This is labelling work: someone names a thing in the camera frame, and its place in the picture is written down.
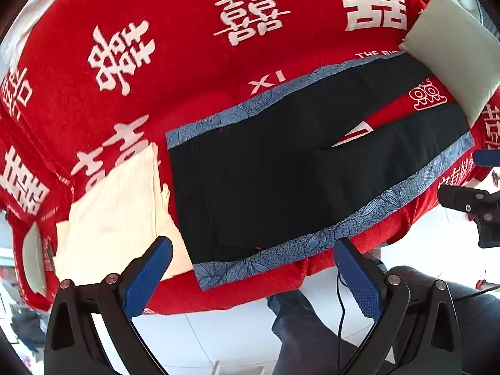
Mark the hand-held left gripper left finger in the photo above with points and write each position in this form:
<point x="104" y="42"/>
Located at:
<point x="148" y="277"/>

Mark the cream folded cloth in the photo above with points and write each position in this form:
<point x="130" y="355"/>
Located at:
<point x="117" y="211"/>

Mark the black pants with blue trim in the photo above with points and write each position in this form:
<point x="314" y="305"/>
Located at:
<point x="273" y="164"/>

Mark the pale green pillow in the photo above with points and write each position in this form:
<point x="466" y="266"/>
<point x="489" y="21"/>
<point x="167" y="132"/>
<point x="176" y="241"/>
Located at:
<point x="449" y="47"/>

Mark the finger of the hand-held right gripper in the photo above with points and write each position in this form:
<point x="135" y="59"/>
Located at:
<point x="476" y="207"/>
<point x="488" y="158"/>

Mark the red printed blanket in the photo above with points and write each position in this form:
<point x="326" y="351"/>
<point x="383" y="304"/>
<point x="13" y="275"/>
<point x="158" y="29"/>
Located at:
<point x="175" y="27"/>

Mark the small white pillow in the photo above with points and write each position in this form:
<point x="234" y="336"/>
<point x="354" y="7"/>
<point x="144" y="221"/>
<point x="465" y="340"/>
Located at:
<point x="33" y="258"/>

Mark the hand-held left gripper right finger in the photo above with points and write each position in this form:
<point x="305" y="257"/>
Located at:
<point x="361" y="281"/>

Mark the white cloth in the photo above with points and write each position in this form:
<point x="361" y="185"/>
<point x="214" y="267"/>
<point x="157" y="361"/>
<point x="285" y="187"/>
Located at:
<point x="23" y="27"/>

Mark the person's leg in jeans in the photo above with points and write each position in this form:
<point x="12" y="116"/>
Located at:
<point x="312" y="332"/>

